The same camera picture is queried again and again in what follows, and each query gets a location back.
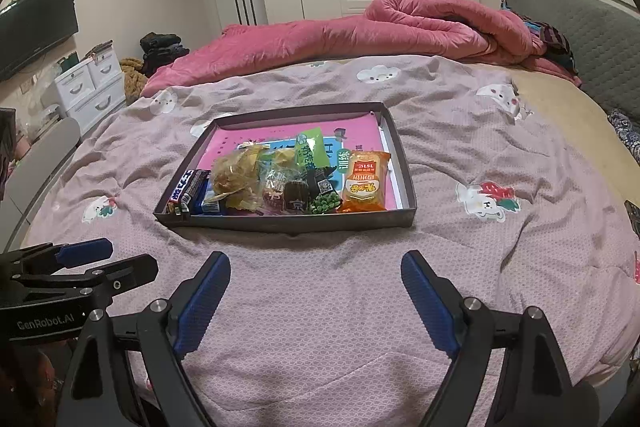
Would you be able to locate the yellow snack packet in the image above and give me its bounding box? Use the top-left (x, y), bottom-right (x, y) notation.
top-left (224, 188), bottom-right (262, 212)

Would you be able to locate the mauve printed bed sheet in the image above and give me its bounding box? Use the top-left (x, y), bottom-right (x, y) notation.
top-left (24, 55), bottom-right (640, 427)

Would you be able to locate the blue biscuit snack packet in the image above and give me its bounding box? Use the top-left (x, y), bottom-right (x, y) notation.
top-left (194, 182), bottom-right (224, 216)

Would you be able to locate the Snickers chocolate bar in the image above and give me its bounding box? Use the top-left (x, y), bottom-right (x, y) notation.
top-left (166, 169), bottom-right (209, 217)

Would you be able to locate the light green candy packet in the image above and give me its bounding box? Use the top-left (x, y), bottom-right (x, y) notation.
top-left (294, 127), bottom-right (330, 169)

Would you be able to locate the pink quilt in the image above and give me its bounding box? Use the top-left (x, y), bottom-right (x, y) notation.
top-left (141, 0), bottom-right (582, 98)

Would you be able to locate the clear bag fried snack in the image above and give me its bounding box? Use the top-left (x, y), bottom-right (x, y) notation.
top-left (209, 144), bottom-right (267, 202)

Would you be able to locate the dark clothes pile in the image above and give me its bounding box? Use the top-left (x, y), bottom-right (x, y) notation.
top-left (140, 32), bottom-right (190, 78)

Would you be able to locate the grey padded headboard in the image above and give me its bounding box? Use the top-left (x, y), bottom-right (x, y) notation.
top-left (506, 0), bottom-right (640, 122)

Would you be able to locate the orange cracker packet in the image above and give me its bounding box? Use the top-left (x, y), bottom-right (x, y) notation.
top-left (338, 150), bottom-right (392, 213)

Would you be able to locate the dark shallow tray box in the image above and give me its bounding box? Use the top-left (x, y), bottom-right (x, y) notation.
top-left (154, 102), bottom-right (416, 234)

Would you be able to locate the white drawer unit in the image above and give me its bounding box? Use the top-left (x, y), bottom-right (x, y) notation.
top-left (49, 42), bottom-right (126, 136)

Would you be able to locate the black wall television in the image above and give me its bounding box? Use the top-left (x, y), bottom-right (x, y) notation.
top-left (0, 0), bottom-right (78, 81)

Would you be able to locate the pink blue picture book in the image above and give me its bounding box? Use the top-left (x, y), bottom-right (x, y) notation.
top-left (204, 112), bottom-right (386, 172)

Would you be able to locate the brown plush blanket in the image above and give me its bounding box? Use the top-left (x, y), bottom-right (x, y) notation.
top-left (119, 57), bottom-right (148, 105)

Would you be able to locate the green peas black packet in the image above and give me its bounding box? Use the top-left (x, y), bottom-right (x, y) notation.
top-left (306, 167), bottom-right (342, 215)

